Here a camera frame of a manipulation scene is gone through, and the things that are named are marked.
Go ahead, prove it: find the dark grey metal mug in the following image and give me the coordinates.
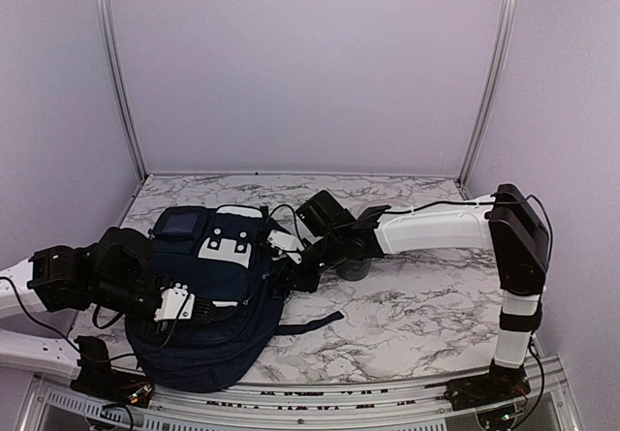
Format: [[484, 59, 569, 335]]
[[336, 260, 372, 282]]

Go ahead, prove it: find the front aluminium rail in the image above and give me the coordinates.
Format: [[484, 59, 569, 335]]
[[17, 357, 583, 430]]

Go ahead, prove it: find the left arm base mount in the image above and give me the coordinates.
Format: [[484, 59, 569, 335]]
[[70, 336, 154, 408]]

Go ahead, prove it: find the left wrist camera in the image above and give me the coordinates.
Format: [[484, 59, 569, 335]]
[[153, 284, 217, 324]]

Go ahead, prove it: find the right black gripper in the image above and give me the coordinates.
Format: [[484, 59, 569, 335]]
[[274, 231, 346, 293]]

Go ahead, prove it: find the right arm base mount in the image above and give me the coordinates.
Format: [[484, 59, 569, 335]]
[[443, 360, 531, 411]]

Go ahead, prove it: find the left aluminium frame post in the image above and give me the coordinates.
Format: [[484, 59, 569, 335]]
[[96, 0, 148, 183]]

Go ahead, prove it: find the aluminium frame post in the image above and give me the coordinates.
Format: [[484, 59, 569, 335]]
[[96, 0, 148, 183], [456, 0, 518, 191]]

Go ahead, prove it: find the grey swirl ceramic plate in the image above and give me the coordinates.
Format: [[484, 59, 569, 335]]
[[355, 200, 391, 216]]

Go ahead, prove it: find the navy blue student backpack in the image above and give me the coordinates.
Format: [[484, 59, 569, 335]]
[[124, 205, 344, 393]]

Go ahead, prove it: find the right aluminium frame post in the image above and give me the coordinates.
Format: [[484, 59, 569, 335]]
[[456, 0, 518, 191]]

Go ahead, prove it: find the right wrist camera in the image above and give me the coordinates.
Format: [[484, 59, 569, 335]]
[[266, 230, 305, 264]]

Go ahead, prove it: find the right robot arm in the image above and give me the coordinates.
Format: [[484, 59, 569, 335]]
[[266, 183, 554, 400]]

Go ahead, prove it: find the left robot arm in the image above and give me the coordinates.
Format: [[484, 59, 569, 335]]
[[1, 228, 195, 378]]

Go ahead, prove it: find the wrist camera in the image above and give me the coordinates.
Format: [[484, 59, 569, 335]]
[[153, 284, 217, 324], [266, 230, 305, 264]]

